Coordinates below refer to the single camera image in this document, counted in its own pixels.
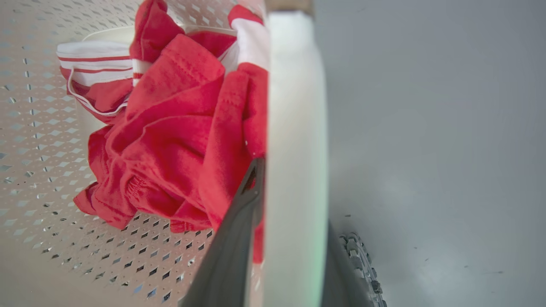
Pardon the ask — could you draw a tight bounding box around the wooden basket handle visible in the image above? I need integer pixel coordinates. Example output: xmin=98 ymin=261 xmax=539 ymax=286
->
xmin=264 ymin=0 xmax=315 ymax=17

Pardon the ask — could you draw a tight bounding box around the red and white garment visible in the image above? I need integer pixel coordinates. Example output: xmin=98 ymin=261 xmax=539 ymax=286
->
xmin=56 ymin=0 xmax=270 ymax=264

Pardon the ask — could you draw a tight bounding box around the white perforated laundry basket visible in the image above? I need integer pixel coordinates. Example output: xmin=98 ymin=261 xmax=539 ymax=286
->
xmin=0 ymin=0 xmax=329 ymax=307

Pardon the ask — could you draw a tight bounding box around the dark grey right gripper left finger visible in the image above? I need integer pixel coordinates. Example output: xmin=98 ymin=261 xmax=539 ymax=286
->
xmin=178 ymin=157 xmax=266 ymax=307

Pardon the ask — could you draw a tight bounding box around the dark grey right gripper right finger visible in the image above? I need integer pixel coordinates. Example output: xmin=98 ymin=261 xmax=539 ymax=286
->
xmin=321 ymin=220 xmax=388 ymax=307

